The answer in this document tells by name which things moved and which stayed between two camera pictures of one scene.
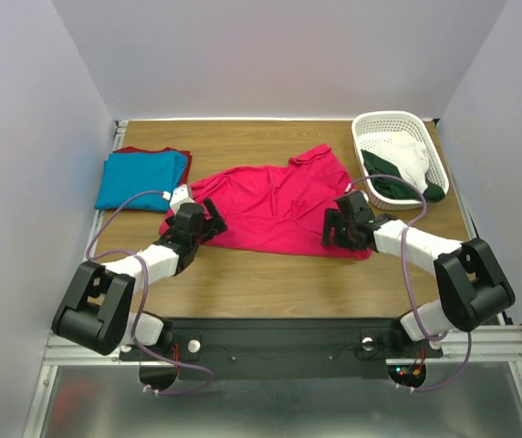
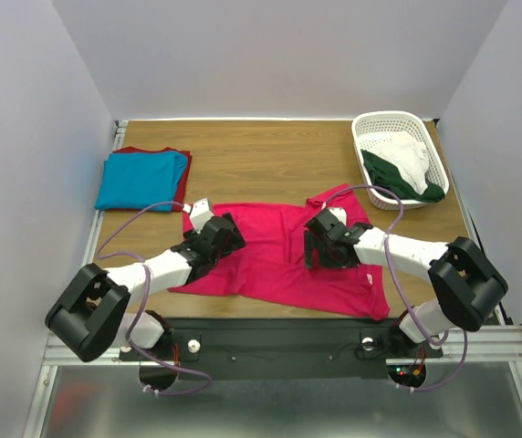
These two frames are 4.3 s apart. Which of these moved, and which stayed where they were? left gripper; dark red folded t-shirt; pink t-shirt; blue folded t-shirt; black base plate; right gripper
Moved: left gripper; right gripper; pink t-shirt
Stayed: dark red folded t-shirt; black base plate; blue folded t-shirt
